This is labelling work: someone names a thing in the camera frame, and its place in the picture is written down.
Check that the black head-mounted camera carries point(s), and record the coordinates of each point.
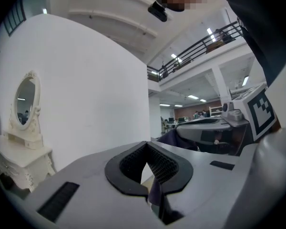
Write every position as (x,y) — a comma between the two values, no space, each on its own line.
(158,11)

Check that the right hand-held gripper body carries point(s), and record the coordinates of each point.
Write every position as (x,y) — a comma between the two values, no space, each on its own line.
(259,111)

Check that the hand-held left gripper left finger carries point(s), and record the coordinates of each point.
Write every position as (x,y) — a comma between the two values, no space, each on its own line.
(90,187)

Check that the ornate cream vanity table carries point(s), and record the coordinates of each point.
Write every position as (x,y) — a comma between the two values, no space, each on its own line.
(19,156)

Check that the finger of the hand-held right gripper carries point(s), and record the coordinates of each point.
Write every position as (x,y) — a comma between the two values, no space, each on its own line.
(193,132)
(207,120)

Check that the white open shelf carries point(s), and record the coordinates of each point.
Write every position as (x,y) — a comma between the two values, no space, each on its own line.
(215,110)

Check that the black mezzanine railing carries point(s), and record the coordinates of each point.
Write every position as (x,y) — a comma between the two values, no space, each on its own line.
(157,74)

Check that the oval cream vanity mirror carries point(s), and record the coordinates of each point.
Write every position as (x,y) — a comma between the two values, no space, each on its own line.
(26,104)

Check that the dark blue cloth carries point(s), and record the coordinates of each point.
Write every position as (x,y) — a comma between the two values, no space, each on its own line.
(171,137)

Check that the dark framed window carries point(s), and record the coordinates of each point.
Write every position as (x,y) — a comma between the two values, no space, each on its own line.
(14,18)

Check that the ceiling light panel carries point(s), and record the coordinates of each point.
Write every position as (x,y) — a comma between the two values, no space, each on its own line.
(245,80)
(193,96)
(176,57)
(211,34)

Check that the person's right hand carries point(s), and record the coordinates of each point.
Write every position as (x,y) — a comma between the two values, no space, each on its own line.
(238,139)

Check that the person's black shirt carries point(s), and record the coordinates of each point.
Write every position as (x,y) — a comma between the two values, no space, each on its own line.
(264,20)

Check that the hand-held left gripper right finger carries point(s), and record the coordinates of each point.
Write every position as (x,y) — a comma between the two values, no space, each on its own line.
(205,180)

